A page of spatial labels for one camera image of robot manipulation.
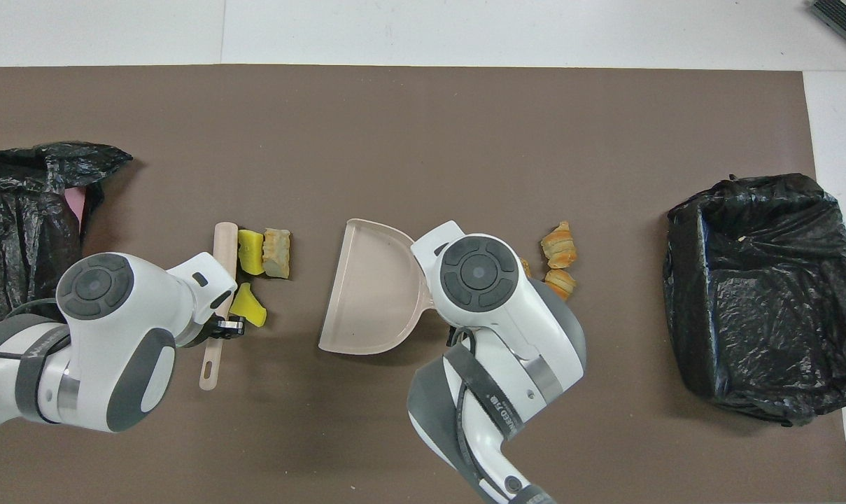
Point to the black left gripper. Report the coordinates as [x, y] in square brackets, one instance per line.
[227, 329]

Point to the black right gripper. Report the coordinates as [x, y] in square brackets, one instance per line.
[461, 338]

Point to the yellow sponge with green pad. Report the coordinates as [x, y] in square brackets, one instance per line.
[249, 306]

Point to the yellow sponge piece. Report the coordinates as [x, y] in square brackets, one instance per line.
[250, 252]

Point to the beige brush with black bristles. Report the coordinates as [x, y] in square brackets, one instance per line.
[225, 241]

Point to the beige sliced bread chunk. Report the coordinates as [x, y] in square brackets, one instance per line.
[277, 253]

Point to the beige plastic dustpan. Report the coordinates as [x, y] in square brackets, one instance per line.
[374, 294]

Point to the orange striped croissant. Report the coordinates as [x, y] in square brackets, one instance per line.
[561, 283]
[558, 246]

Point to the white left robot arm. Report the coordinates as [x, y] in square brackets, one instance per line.
[108, 315]

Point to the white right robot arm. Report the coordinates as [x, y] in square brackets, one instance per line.
[506, 336]

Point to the crumpled black trash bag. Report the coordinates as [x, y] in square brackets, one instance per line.
[17, 210]

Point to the black bag lined bin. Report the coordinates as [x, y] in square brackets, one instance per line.
[744, 315]

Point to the brown table mat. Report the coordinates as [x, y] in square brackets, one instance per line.
[395, 126]

